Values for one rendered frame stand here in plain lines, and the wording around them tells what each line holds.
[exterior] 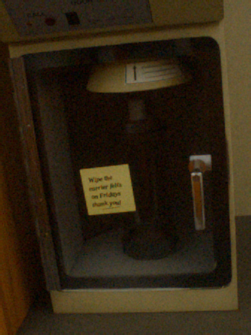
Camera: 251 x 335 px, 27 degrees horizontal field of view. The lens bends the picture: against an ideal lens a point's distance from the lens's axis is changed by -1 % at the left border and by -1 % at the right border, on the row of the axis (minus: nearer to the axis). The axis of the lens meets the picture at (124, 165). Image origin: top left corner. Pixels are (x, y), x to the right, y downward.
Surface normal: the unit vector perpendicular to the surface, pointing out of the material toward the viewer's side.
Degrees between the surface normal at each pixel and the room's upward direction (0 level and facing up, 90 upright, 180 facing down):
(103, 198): 90
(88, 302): 90
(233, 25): 90
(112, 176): 90
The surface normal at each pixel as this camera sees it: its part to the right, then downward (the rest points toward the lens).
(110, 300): -0.14, 0.31
